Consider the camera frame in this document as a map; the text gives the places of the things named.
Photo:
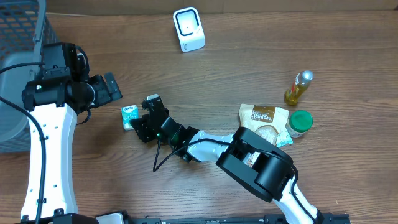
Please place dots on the brown nut pouch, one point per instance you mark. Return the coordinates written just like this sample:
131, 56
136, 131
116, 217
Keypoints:
265, 121

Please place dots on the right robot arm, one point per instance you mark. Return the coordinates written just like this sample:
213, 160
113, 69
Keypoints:
259, 166

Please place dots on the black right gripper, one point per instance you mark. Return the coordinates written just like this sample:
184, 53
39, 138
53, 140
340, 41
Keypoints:
147, 128

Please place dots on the grey plastic mesh basket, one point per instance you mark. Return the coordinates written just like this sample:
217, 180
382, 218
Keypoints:
25, 29

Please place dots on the yellow drink bottle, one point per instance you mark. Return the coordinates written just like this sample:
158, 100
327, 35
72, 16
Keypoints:
300, 85

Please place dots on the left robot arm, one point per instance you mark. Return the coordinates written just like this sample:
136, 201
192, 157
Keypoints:
53, 101

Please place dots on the white barcode scanner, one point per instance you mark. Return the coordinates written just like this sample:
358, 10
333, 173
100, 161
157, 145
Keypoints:
189, 29

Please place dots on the green lid jar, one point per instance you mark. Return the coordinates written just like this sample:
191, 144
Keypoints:
299, 123

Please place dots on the teal tissue pack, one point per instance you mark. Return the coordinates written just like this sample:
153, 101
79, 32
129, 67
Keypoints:
129, 113

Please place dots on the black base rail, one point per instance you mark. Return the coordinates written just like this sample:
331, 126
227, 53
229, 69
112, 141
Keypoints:
124, 218

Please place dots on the teal snack packet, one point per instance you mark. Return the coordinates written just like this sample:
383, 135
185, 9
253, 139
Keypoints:
284, 138

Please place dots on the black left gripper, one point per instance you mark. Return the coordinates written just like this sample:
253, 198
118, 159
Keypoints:
104, 88

